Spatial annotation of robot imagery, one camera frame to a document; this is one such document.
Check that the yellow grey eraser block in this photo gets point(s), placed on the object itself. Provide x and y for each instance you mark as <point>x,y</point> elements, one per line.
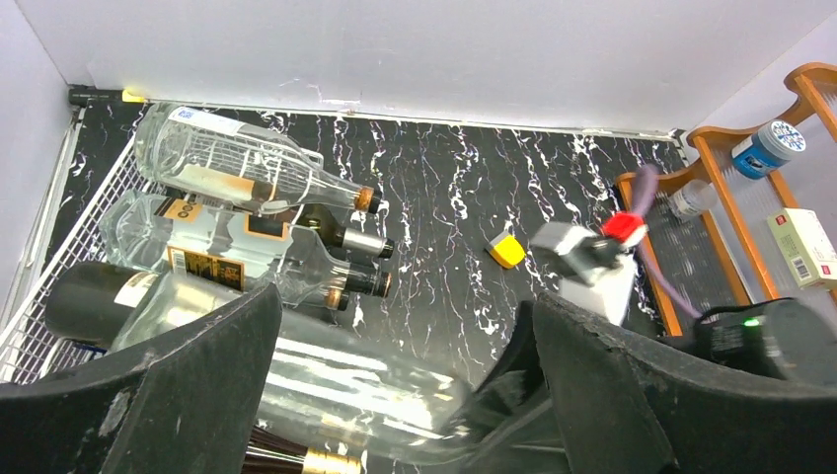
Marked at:
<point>506,250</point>

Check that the brown gold-capped bottle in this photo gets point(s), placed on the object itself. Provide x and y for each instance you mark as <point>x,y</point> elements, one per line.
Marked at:
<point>271,454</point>

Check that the clear round glass bottle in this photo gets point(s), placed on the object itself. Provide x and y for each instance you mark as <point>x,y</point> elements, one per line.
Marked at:
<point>252,167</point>

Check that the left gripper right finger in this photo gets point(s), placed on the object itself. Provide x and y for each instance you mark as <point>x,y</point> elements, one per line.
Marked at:
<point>625,403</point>

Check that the white wire wine rack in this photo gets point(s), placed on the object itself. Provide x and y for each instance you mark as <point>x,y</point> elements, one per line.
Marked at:
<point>94,166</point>

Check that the white red small box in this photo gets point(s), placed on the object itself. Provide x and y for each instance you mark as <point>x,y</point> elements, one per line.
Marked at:
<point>805,247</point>

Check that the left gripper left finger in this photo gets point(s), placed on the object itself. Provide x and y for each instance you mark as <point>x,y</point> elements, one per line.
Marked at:
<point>182,402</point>

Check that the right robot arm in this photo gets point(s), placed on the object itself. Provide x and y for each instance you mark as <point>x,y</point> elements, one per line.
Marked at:
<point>781,338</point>

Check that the small clear glass jar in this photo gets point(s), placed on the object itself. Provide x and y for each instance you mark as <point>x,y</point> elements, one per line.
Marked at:
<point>692,200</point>

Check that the clear square liquor bottle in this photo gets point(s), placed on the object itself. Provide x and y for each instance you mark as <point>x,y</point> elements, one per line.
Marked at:
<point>235,249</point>

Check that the dark silver-capped wine bottle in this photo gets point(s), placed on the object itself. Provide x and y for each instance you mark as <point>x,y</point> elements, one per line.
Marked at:
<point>335,235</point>

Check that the orange wooden tiered shelf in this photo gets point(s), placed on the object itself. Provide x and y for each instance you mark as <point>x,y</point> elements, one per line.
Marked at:
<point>727,255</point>

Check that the clear tall glass bottle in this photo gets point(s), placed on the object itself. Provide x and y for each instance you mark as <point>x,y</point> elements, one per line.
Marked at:
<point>325,384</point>

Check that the dark green wine bottle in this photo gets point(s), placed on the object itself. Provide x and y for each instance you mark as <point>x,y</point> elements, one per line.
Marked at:
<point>115,308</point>

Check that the blue white lidded jar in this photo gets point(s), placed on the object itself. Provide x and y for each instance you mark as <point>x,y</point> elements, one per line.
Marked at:
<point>773,145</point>

